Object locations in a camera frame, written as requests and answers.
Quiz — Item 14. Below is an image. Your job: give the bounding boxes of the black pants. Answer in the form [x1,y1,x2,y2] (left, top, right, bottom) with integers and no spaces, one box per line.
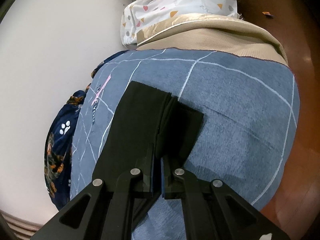
[92,81,204,228]

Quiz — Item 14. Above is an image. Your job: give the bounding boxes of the navy dog print blanket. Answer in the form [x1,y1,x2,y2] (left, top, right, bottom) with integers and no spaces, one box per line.
[43,49,131,211]

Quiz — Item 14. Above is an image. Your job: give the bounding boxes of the blue checked bed sheet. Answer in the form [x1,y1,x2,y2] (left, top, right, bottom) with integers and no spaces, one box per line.
[67,48,299,239]

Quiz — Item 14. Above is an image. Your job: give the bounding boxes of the beige striped curtain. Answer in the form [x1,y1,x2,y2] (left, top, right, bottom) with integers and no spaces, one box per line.
[1,211,43,239]

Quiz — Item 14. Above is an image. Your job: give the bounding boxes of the beige mattress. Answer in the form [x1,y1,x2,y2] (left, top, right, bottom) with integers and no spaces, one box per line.
[137,13,289,66]

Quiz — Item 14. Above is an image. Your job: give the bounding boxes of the white patterned cloth pile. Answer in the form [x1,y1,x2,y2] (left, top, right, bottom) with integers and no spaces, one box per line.
[120,0,240,47]

